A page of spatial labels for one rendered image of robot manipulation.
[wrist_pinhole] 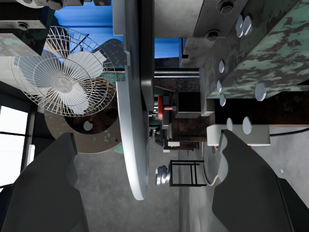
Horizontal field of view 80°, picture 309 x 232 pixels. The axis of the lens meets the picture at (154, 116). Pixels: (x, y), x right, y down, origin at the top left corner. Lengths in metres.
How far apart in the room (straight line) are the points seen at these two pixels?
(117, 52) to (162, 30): 1.49
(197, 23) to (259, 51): 0.10
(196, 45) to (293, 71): 0.18
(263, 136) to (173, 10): 0.35
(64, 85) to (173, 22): 0.94
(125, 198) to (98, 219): 1.13
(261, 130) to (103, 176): 6.82
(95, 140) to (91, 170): 5.64
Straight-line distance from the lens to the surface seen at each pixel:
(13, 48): 0.57
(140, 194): 0.18
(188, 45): 0.42
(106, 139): 1.62
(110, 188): 7.16
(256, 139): 0.50
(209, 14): 0.30
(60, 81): 1.17
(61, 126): 1.76
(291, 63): 0.34
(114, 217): 7.35
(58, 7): 0.40
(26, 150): 6.10
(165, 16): 0.29
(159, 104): 0.56
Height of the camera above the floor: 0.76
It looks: 1 degrees up
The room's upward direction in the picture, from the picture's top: 90 degrees counter-clockwise
